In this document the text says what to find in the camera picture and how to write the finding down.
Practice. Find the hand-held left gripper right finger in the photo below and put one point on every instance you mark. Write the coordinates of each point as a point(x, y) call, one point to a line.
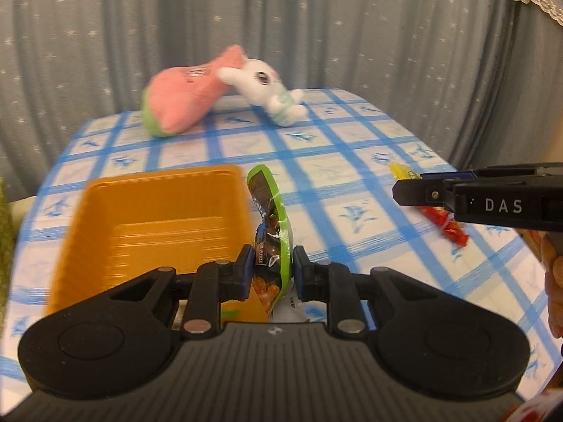
point(299, 272)

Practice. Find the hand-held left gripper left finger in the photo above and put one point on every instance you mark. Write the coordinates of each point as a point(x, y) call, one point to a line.
point(246, 270)

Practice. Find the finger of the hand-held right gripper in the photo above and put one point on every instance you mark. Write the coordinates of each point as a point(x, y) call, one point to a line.
point(448, 175)
point(418, 192)

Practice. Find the yellow candy packet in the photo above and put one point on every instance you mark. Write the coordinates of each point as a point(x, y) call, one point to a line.
point(402, 170)

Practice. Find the green-edged snack packet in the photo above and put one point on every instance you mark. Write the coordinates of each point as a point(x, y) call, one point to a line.
point(268, 202)

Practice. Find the orange plastic tray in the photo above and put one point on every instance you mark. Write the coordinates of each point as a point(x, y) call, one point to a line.
point(145, 211)

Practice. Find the person's right hand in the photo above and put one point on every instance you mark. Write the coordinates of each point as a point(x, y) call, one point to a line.
point(555, 290)

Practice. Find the clear dark-print snack packet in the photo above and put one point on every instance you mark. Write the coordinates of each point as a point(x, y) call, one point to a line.
point(288, 310)

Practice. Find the long red snack packet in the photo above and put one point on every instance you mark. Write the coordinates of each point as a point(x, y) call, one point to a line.
point(453, 231)

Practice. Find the blue checkered tablecloth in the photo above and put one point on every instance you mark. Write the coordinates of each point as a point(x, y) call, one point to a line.
point(352, 176)

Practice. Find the lace-trimmed blue curtain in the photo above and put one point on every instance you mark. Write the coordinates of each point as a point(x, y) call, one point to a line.
point(543, 74)

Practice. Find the pink plush toy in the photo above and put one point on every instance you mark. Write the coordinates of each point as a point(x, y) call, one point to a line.
point(184, 96)

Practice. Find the white bunny plush toy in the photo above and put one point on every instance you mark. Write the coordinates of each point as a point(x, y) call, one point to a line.
point(259, 79)

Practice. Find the red white object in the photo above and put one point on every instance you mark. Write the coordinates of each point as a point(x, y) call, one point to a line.
point(536, 411)

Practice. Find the blue starred curtain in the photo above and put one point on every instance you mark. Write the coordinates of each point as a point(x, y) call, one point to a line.
point(132, 17)

